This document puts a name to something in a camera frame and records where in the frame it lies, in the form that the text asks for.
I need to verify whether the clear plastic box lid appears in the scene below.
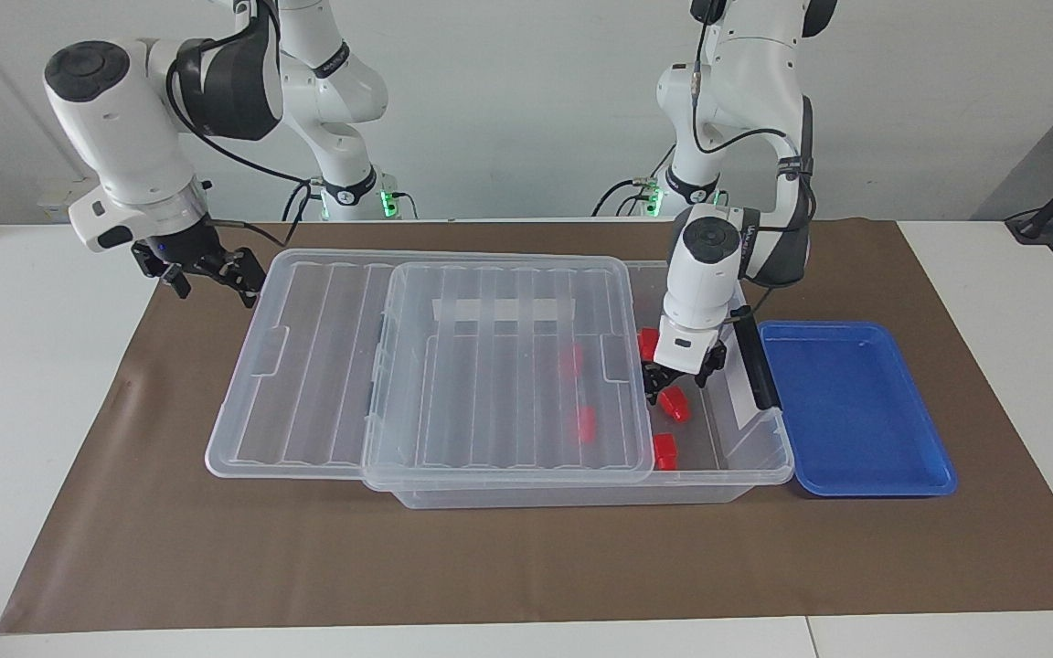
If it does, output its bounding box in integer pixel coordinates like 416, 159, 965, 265
205, 249, 655, 485

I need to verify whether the white box side label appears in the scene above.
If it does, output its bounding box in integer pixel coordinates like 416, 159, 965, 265
730, 366, 765, 430

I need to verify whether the clear plastic storage box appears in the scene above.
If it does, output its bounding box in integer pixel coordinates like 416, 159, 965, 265
362, 259, 795, 510

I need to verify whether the blue plastic tray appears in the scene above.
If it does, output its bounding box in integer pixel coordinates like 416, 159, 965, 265
755, 320, 959, 498

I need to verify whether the brown table mat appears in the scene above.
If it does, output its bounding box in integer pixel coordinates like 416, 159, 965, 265
0, 219, 1053, 633

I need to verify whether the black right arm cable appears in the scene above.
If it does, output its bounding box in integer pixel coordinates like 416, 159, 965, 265
165, 64, 313, 249

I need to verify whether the black base cable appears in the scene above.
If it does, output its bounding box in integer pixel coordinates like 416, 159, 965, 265
282, 176, 326, 222
592, 146, 675, 218

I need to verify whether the white wall power outlet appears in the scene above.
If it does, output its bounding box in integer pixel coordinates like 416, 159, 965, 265
37, 178, 93, 216

